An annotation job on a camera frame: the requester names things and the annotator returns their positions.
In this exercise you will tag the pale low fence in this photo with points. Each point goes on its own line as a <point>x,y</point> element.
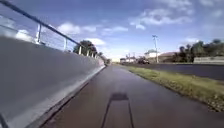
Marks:
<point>209,59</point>

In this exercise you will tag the pale street light pole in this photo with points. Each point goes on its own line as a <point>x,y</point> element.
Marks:
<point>156,50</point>

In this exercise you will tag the grey asphalt road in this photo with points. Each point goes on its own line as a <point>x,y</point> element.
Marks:
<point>193,70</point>

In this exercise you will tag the tree behind wall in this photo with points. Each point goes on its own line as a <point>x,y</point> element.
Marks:
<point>86,47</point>

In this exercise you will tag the vehicle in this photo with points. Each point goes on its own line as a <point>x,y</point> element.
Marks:
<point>143,61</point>

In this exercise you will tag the building with brown roof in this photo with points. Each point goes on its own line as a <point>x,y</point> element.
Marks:
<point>160,56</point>

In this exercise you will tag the grass strip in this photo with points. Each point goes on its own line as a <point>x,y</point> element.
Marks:
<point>186,85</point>

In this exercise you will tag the row of trees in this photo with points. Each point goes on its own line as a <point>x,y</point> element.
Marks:
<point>200,50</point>

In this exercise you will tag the dark asphalt path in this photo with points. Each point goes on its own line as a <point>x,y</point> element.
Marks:
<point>133,100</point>

